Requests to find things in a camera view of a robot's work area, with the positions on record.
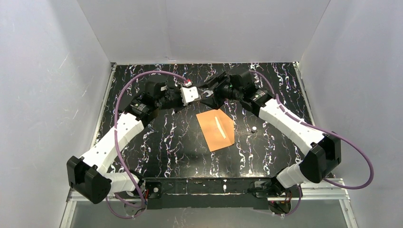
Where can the aluminium front frame rail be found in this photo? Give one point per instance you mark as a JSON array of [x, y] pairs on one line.
[[216, 203]]

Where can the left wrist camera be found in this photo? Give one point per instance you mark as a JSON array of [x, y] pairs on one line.
[[189, 95]]

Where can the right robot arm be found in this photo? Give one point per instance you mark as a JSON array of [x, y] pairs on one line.
[[322, 151]]

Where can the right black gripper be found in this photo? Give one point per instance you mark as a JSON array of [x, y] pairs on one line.
[[215, 93]]

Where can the orange envelope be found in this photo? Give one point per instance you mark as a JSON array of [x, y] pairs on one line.
[[210, 131]]

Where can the tan letter paper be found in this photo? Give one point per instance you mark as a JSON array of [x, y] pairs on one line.
[[220, 127]]

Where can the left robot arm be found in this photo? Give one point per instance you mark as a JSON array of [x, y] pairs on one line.
[[88, 174]]

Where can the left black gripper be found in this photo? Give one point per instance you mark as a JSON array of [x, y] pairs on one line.
[[176, 95]]

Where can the silver open-end wrench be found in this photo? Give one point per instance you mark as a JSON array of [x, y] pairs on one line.
[[207, 93]]

